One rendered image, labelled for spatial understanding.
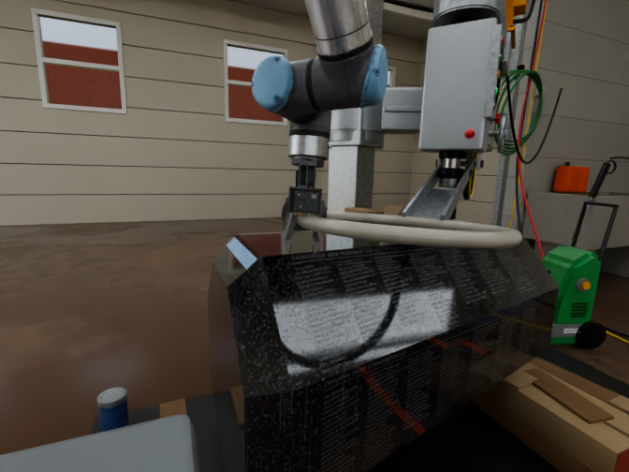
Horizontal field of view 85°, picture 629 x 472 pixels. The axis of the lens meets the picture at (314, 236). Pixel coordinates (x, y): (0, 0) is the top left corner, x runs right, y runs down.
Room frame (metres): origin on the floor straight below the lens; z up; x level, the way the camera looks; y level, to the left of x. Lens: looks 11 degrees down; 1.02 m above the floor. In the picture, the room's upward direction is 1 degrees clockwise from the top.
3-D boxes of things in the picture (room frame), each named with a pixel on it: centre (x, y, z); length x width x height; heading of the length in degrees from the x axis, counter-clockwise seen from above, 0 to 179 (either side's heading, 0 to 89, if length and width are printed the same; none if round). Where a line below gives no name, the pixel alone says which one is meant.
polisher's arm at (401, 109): (1.98, -0.40, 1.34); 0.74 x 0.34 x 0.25; 84
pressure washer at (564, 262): (2.08, -1.57, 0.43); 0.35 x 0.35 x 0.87; 7
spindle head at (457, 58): (1.43, -0.56, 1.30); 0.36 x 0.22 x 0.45; 150
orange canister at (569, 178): (3.57, -2.63, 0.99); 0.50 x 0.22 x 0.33; 113
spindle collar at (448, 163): (1.38, -0.53, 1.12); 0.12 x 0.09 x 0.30; 150
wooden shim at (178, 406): (1.21, 0.54, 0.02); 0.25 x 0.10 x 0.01; 25
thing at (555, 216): (3.42, -2.82, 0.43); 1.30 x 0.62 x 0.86; 113
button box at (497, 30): (1.25, -0.59, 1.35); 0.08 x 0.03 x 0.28; 150
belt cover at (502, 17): (1.67, -0.70, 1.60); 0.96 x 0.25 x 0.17; 150
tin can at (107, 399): (1.20, 0.77, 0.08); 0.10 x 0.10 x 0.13
